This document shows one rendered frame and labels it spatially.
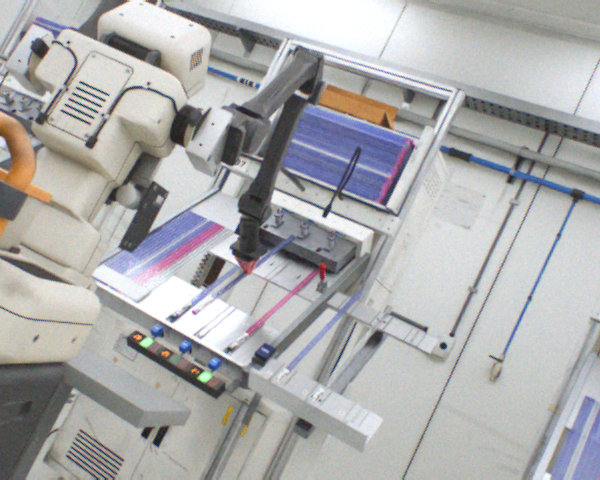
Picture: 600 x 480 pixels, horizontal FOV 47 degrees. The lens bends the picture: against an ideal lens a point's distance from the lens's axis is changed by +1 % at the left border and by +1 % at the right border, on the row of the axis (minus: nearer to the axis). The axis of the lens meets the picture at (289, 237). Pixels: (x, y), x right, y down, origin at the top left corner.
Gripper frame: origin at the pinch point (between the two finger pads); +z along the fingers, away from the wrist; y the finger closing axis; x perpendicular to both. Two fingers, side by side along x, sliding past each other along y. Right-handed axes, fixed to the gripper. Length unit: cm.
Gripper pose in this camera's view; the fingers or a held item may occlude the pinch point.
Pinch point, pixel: (247, 271)
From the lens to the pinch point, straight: 210.8
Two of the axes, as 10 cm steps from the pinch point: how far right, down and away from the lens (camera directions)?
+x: -5.6, 4.4, -7.1
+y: -8.3, -3.5, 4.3
